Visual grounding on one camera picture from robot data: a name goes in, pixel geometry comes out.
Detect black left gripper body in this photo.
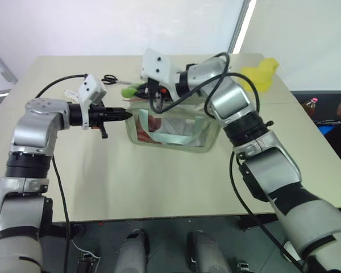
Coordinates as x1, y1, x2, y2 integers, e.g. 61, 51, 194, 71
88, 100, 109, 140

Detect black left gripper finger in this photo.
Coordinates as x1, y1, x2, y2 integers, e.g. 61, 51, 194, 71
104, 114, 132, 123
104, 107, 132, 116

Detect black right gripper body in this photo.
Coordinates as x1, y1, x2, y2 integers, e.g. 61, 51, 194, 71
144, 78, 173, 113

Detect green plush keychain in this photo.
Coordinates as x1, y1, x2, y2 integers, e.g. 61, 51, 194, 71
120, 82, 144, 99

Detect clear green-trimmed zip pouch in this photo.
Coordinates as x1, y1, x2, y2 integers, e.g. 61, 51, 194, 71
124, 97, 221, 155

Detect white paper tag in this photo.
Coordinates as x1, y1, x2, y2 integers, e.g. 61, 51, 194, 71
63, 89, 82, 104

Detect grey rounded robot leg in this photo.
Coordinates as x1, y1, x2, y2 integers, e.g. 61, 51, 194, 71
115, 228, 151, 273
186, 230, 232, 273

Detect pink capped oil bottle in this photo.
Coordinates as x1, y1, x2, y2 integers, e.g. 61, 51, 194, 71
302, 96, 319, 117

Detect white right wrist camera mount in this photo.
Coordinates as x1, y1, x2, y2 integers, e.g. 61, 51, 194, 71
140, 48, 183, 101

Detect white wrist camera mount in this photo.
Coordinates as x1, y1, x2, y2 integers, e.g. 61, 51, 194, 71
78, 74, 107, 131
140, 48, 183, 101

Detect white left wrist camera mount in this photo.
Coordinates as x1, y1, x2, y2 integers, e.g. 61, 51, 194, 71
78, 74, 107, 131

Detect black handled scissors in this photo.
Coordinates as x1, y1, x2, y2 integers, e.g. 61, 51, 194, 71
101, 74, 133, 86

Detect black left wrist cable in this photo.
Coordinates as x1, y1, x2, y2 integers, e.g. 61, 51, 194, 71
35, 74, 88, 99

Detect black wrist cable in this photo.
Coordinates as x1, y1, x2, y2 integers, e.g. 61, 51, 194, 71
35, 74, 88, 99
148, 52, 260, 115

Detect black left elbow cable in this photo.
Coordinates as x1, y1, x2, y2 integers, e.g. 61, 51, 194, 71
51, 155, 72, 273

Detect black elbow cable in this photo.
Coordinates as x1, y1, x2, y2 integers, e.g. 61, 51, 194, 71
228, 150, 305, 273
51, 155, 72, 273

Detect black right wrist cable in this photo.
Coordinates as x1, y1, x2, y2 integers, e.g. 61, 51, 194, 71
148, 52, 260, 115

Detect black right elbow cable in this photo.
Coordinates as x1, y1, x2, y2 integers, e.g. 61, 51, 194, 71
228, 150, 305, 273

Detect thin white wire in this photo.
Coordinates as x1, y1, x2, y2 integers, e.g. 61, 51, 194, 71
70, 238, 99, 260

